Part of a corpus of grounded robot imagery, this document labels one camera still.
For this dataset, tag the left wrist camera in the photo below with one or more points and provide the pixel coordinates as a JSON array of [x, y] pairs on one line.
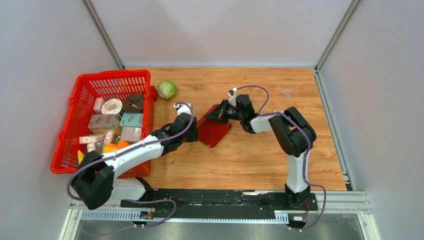
[[183, 108]]

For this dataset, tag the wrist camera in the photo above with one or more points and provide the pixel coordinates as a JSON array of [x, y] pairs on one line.
[[183, 108], [232, 96]]

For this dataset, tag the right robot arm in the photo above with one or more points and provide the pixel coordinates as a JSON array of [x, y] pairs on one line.
[[294, 134]]

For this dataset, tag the red paper box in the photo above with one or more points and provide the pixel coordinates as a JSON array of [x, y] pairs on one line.
[[211, 132]]

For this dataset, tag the red pepper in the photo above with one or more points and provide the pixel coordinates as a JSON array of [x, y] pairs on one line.
[[154, 93]]

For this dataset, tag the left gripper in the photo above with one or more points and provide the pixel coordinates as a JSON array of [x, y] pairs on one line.
[[194, 137]]

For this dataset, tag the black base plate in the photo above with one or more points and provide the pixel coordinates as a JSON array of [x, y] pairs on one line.
[[218, 204]]

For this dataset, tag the brown round cake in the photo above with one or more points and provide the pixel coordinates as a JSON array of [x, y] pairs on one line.
[[134, 103]]

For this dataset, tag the red plastic basket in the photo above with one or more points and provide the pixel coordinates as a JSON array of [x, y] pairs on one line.
[[113, 84]]

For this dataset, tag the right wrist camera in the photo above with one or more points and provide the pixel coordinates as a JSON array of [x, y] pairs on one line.
[[232, 96]]

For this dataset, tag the orange yellow snack bag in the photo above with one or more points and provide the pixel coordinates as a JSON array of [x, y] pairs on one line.
[[113, 147]]

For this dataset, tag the pink tape roll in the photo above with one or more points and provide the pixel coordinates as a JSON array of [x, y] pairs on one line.
[[113, 106]]

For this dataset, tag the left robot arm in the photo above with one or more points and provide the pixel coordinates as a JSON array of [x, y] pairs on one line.
[[93, 181]]

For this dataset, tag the aluminium frame rail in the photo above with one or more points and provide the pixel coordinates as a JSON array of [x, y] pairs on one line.
[[346, 203]]

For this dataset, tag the green cabbage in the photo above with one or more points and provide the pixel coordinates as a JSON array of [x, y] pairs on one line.
[[166, 89]]

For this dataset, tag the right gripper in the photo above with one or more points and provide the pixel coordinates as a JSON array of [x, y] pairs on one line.
[[214, 115]]

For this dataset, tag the pink box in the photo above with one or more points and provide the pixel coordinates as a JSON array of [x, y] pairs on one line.
[[103, 121]]

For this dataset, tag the teal box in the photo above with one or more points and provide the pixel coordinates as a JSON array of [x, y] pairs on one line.
[[132, 120]]

